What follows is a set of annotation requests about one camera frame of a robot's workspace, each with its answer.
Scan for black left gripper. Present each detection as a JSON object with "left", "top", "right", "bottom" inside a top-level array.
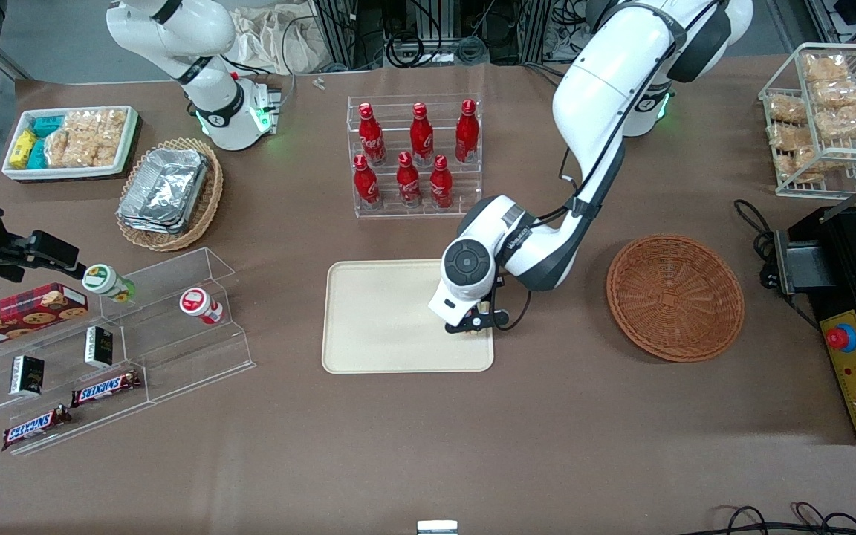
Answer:
[{"left": 445, "top": 297, "right": 511, "bottom": 334}]

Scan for beige plastic tray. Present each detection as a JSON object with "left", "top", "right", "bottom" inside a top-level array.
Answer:
[{"left": 322, "top": 258, "right": 495, "bottom": 374}]

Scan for light wicker basket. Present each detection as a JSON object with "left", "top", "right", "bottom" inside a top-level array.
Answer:
[{"left": 116, "top": 137, "right": 224, "bottom": 252}]

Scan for brown wicker basket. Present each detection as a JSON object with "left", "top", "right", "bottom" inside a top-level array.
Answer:
[{"left": 606, "top": 235, "right": 745, "bottom": 363}]

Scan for green lid cup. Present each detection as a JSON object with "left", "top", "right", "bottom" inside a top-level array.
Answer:
[{"left": 82, "top": 264, "right": 137, "bottom": 303}]

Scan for red tartan cookie box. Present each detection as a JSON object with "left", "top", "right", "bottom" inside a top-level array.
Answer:
[{"left": 0, "top": 283, "right": 89, "bottom": 354}]

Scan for white rectangular snack bin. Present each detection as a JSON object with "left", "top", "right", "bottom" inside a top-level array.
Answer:
[{"left": 1, "top": 106, "right": 140, "bottom": 183}]

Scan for clear rice cracker pack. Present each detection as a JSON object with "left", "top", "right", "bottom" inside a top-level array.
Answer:
[
  {"left": 90, "top": 109, "right": 129, "bottom": 167},
  {"left": 44, "top": 111, "right": 96, "bottom": 169}
]

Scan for small black box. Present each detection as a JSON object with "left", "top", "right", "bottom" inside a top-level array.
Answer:
[
  {"left": 85, "top": 325, "right": 114, "bottom": 369},
  {"left": 10, "top": 355, "right": 45, "bottom": 397}
]

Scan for yellow snack box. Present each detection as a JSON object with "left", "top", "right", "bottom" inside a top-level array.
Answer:
[{"left": 10, "top": 130, "right": 37, "bottom": 169}]

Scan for clear acrylic bottle rack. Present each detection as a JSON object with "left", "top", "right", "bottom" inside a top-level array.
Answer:
[{"left": 346, "top": 93, "right": 483, "bottom": 219}]

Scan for red cola bottle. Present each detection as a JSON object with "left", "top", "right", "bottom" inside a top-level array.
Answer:
[
  {"left": 396, "top": 152, "right": 423, "bottom": 209},
  {"left": 358, "top": 103, "right": 387, "bottom": 166},
  {"left": 409, "top": 103, "right": 435, "bottom": 166},
  {"left": 455, "top": 99, "right": 480, "bottom": 164},
  {"left": 429, "top": 155, "right": 455, "bottom": 210},
  {"left": 353, "top": 155, "right": 382, "bottom": 210}
]

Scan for Snickers chocolate bar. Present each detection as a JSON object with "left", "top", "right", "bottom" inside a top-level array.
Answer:
[
  {"left": 71, "top": 369, "right": 143, "bottom": 408},
  {"left": 1, "top": 405, "right": 72, "bottom": 452}
]

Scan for red lid cup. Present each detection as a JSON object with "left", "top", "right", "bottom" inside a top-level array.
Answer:
[{"left": 179, "top": 288, "right": 224, "bottom": 325}]

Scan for clear acrylic step display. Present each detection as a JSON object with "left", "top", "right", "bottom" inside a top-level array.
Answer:
[{"left": 0, "top": 247, "right": 256, "bottom": 455}]

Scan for beige cloth bag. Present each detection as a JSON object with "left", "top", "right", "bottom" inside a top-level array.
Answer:
[{"left": 231, "top": 6, "right": 325, "bottom": 75}]

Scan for clear fried snack pack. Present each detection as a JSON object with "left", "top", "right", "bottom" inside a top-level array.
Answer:
[
  {"left": 802, "top": 53, "right": 850, "bottom": 83},
  {"left": 774, "top": 145, "right": 839, "bottom": 184},
  {"left": 811, "top": 78, "right": 856, "bottom": 109},
  {"left": 768, "top": 123, "right": 809, "bottom": 151},
  {"left": 814, "top": 104, "right": 856, "bottom": 141},
  {"left": 768, "top": 94, "right": 810, "bottom": 126}
]

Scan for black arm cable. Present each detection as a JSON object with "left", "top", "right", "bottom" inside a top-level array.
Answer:
[{"left": 499, "top": 0, "right": 726, "bottom": 331}]

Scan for black base cable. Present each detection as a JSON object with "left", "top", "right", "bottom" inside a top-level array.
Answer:
[{"left": 523, "top": 62, "right": 570, "bottom": 88}]

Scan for black cable coil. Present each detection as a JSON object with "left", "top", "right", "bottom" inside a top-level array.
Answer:
[{"left": 387, "top": 33, "right": 427, "bottom": 69}]

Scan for black power cable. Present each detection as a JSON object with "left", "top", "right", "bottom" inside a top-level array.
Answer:
[{"left": 733, "top": 198, "right": 824, "bottom": 332}]

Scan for black aluminium frame rack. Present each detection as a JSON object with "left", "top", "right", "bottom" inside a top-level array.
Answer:
[{"left": 309, "top": 0, "right": 555, "bottom": 71}]

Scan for black floor cable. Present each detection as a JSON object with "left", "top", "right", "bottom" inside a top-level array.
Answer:
[{"left": 699, "top": 502, "right": 856, "bottom": 535}]

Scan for white wire rack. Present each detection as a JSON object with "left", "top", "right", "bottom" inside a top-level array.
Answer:
[{"left": 759, "top": 43, "right": 856, "bottom": 198}]

